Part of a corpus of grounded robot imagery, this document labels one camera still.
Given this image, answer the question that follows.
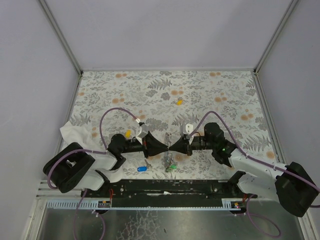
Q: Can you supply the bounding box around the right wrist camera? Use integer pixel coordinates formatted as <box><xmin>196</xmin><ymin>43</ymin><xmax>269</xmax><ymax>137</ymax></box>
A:
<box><xmin>180</xmin><ymin>123</ymin><xmax>194</xmax><ymax>136</ymax></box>

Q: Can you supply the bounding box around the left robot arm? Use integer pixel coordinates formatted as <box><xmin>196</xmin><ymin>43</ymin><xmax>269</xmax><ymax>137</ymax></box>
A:
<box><xmin>43</xmin><ymin>132</ymin><xmax>169</xmax><ymax>194</ymax></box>

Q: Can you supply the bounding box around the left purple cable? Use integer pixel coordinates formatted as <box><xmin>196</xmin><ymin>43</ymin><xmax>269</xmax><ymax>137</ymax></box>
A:
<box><xmin>47</xmin><ymin>107</ymin><xmax>141</xmax><ymax>188</ymax></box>

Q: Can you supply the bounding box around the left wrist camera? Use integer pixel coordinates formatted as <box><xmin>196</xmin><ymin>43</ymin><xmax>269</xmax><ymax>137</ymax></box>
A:
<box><xmin>135</xmin><ymin>121</ymin><xmax>149</xmax><ymax>143</ymax></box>

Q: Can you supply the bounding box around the yellow tag key far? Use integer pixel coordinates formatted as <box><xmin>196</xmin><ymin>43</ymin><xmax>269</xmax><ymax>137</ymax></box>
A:
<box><xmin>174</xmin><ymin>97</ymin><xmax>183</xmax><ymax>106</ymax></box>

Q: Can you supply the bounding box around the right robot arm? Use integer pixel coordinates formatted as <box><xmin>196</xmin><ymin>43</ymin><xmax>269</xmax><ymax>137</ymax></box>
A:
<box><xmin>169</xmin><ymin>122</ymin><xmax>319</xmax><ymax>217</ymax></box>

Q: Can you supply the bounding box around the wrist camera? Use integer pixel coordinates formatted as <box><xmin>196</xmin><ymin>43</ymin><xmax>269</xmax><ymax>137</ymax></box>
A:
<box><xmin>135</xmin><ymin>121</ymin><xmax>149</xmax><ymax>143</ymax></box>
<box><xmin>180</xmin><ymin>123</ymin><xmax>194</xmax><ymax>136</ymax></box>

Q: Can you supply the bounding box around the yellow tag key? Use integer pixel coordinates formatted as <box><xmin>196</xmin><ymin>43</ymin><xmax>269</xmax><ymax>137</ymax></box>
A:
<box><xmin>124</xmin><ymin>130</ymin><xmax>131</xmax><ymax>139</ymax></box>
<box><xmin>174</xmin><ymin>97</ymin><xmax>183</xmax><ymax>106</ymax></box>

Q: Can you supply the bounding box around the floral table mat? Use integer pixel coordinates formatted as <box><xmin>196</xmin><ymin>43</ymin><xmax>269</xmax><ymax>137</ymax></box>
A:
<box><xmin>51</xmin><ymin>70</ymin><xmax>291</xmax><ymax>180</ymax></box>

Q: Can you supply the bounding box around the blue tag key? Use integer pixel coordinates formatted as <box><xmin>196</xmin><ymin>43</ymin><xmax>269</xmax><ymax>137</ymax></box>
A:
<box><xmin>137</xmin><ymin>159</ymin><xmax>152</xmax><ymax>172</ymax></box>

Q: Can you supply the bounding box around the grey keyring holder strap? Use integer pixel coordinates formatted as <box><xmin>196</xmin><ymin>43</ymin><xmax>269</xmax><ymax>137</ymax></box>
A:
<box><xmin>163</xmin><ymin>132</ymin><xmax>178</xmax><ymax>173</ymax></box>

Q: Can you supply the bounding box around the white cloth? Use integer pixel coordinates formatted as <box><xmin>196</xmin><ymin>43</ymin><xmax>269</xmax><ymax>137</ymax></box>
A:
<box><xmin>59</xmin><ymin>120</ymin><xmax>124</xmax><ymax>184</ymax></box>

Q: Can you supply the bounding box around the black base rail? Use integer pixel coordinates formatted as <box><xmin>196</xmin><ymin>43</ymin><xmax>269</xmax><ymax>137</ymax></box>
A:
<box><xmin>81</xmin><ymin>179</ymin><xmax>249</xmax><ymax>208</ymax></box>

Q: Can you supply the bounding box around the yellow tag key near left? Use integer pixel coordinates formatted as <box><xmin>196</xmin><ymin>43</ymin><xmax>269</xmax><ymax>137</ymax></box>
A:
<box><xmin>124</xmin><ymin>130</ymin><xmax>131</xmax><ymax>139</ymax></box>

